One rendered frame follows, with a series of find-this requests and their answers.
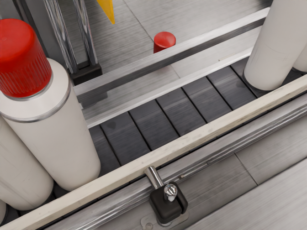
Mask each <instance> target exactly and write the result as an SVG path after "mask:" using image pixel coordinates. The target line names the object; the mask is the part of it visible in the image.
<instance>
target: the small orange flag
mask: <svg viewBox="0 0 307 230"><path fill-rule="evenodd" d="M97 2H98V3H99V5H100V6H101V8H102V9H103V11H104V12H105V14H106V15H107V17H108V18H109V20H110V21H111V23H112V24H115V19H114V11H113V4H112V0H97Z"/></svg>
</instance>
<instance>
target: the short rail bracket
mask: <svg viewBox="0 0 307 230"><path fill-rule="evenodd" d="M149 202H150V205H151V206H152V208H153V210H154V212H155V214H156V216H157V218H158V219H159V221H160V223H162V224H166V223H169V222H170V221H172V220H174V219H176V218H177V217H179V216H180V214H184V213H185V212H186V209H187V207H188V202H187V200H186V198H185V195H184V193H183V192H182V191H181V190H180V188H179V186H178V185H177V183H176V182H174V181H171V182H169V184H168V185H167V184H165V185H163V186H161V187H159V188H157V189H156V190H154V191H152V192H151V193H150V196H149Z"/></svg>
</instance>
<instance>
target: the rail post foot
mask: <svg viewBox="0 0 307 230"><path fill-rule="evenodd" d="M188 218H189V213H188V211H187V210H186V212H185V213H184V214H180V216H179V217H177V218H176V219H174V220H172V221H170V222H169V223H166V224H162V223H160V221H159V219H158V218H157V216H156V214H155V212H152V213H150V214H148V215H146V216H144V217H143V218H141V221H140V223H141V226H142V228H143V230H170V229H171V228H173V227H175V226H177V225H179V224H181V223H182V222H184V221H186V220H187V219H188Z"/></svg>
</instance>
